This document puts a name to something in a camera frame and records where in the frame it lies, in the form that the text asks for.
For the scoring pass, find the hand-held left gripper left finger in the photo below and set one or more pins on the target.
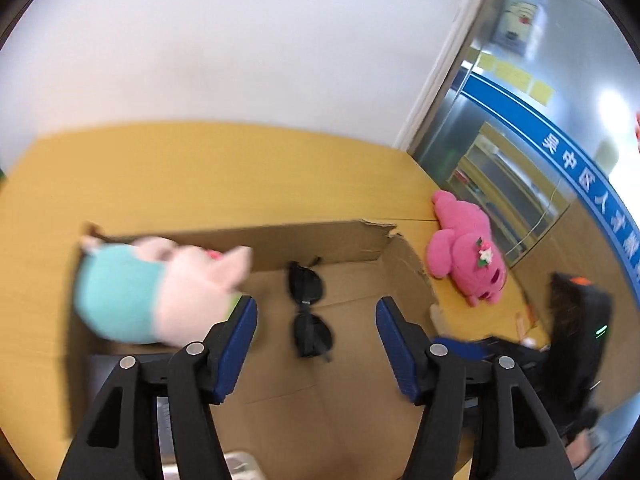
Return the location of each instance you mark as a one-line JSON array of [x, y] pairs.
[[235, 350]]

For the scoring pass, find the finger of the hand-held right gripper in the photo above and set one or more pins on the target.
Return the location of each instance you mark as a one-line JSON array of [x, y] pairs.
[[500, 347]]

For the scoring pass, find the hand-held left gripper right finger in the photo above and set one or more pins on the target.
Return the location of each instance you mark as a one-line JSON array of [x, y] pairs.
[[397, 350]]

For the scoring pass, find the black sunglasses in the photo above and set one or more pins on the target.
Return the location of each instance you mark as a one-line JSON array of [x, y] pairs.
[[310, 330]]

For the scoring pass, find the brown cardboard box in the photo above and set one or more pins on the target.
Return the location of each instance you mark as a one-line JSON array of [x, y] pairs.
[[325, 410]]

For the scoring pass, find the person's right forearm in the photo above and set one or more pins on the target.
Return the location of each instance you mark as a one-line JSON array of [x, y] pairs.
[[607, 450]]

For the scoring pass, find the yellow wooden desktop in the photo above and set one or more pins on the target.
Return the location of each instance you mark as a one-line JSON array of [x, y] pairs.
[[200, 175]]

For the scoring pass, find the person's right hand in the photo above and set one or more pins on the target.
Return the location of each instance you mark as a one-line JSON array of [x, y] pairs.
[[580, 450]]

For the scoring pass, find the pink plush toy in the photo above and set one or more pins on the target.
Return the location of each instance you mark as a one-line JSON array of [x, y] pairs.
[[465, 255]]

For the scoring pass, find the teal and pink pig plush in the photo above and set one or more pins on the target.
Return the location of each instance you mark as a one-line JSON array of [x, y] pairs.
[[145, 295]]

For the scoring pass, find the yellow framed shelf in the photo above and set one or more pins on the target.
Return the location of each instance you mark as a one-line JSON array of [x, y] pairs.
[[505, 195]]

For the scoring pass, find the white oblong object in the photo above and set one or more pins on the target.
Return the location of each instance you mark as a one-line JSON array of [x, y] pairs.
[[606, 155]]

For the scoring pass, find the blue banner strip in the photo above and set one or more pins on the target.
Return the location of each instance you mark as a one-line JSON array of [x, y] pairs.
[[550, 140]]

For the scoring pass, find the red window stickers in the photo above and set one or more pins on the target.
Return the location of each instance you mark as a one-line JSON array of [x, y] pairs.
[[637, 132]]

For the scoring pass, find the row of yellow sticky notes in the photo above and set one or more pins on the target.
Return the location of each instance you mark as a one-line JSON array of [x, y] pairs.
[[515, 77]]

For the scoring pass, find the blue cartoon poster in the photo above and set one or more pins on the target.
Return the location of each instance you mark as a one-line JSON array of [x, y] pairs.
[[517, 22]]

